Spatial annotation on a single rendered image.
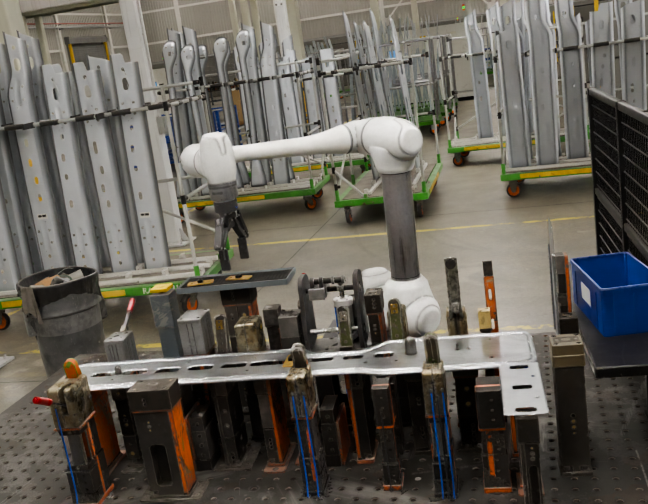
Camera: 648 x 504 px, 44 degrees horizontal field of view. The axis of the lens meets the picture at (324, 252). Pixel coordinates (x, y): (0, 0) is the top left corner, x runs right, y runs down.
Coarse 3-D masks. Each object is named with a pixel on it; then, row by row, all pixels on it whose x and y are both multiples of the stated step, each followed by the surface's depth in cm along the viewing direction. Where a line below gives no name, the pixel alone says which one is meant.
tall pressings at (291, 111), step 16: (288, 48) 1189; (304, 64) 1166; (320, 64) 1166; (288, 80) 1149; (336, 80) 1165; (240, 96) 1172; (288, 96) 1152; (320, 96) 1195; (336, 96) 1163; (288, 112) 1156; (304, 112) 1205; (320, 112) 1178; (336, 112) 1167; (288, 128) 1160; (304, 160) 1172
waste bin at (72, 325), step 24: (24, 288) 482; (48, 288) 478; (72, 288) 483; (96, 288) 501; (24, 312) 486; (48, 312) 483; (72, 312) 487; (96, 312) 503; (48, 336) 491; (72, 336) 491; (96, 336) 503; (48, 360) 498
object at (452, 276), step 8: (448, 264) 227; (456, 264) 230; (448, 272) 231; (456, 272) 230; (448, 280) 231; (456, 280) 230; (448, 288) 231; (456, 288) 231; (448, 296) 231; (456, 296) 232
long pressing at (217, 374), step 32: (256, 352) 239; (288, 352) 236; (352, 352) 229; (384, 352) 226; (448, 352) 219; (480, 352) 216; (512, 352) 213; (96, 384) 233; (128, 384) 231; (192, 384) 226
